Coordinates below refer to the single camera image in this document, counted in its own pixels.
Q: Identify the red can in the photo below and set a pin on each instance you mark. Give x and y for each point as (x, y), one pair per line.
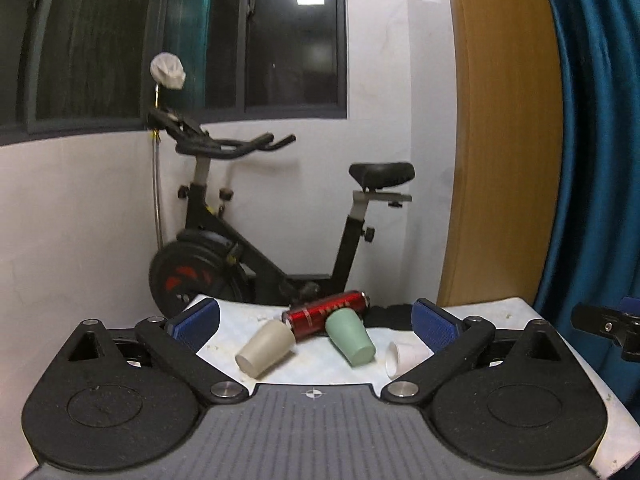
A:
(320, 314)

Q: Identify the green cup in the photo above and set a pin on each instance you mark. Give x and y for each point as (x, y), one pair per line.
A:
(350, 337)

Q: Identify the metal pole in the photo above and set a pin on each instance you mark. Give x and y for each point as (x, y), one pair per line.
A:
(157, 195)

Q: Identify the wooden panel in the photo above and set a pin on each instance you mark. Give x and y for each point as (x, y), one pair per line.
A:
(505, 135)

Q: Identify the black cloth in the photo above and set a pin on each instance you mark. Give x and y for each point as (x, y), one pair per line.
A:
(392, 316)

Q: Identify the dark framed window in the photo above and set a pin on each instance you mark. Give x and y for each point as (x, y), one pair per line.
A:
(280, 35)

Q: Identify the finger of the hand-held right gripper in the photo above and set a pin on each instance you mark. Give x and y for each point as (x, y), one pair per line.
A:
(602, 326)

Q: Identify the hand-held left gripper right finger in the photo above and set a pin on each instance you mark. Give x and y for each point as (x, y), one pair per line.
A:
(436, 329)

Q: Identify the blue curtain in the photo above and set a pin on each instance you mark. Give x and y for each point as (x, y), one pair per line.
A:
(600, 135)

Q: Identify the black exercise bike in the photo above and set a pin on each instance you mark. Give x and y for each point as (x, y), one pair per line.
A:
(192, 269)

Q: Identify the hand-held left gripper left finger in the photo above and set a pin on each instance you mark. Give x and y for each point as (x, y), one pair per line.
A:
(196, 324)

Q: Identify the small white cup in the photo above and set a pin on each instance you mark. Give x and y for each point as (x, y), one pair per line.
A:
(406, 355)

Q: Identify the white wrapped bundle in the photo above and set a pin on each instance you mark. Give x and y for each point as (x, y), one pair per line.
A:
(168, 71)

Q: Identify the beige cup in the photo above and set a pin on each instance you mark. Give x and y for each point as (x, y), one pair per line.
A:
(264, 349)

